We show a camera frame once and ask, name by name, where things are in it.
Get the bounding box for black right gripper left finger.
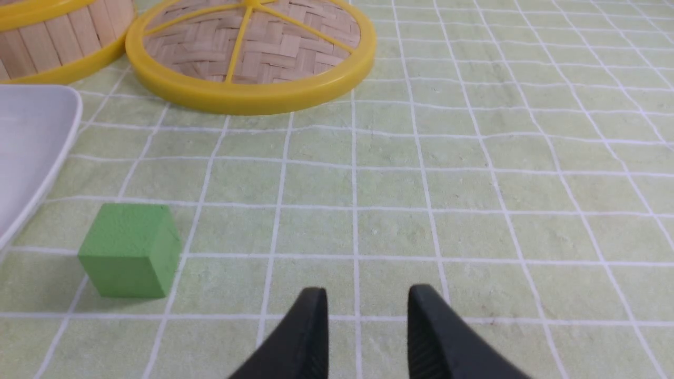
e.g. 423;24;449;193
230;286;329;378

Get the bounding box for green foam cube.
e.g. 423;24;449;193
78;203;183;299

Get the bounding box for green checkered tablecloth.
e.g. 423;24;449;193
1;1;673;378

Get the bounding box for white square plate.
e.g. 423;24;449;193
1;84;83;247

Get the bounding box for bamboo steamer basket yellow rim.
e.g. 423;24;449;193
1;1;137;84

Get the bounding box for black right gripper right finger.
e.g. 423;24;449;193
407;284;529;378

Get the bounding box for bamboo steamer lid yellow rim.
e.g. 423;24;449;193
125;1;377;115

